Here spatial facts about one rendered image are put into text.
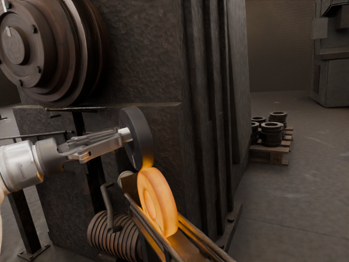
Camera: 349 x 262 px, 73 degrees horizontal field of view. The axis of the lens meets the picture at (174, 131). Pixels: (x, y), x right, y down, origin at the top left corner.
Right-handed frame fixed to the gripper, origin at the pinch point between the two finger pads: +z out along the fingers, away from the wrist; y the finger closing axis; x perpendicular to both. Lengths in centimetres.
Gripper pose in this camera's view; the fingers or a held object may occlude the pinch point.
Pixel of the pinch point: (134, 132)
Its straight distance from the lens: 56.7
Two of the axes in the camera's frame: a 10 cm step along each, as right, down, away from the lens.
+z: 8.7, -2.7, 4.2
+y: 4.7, 2.0, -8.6
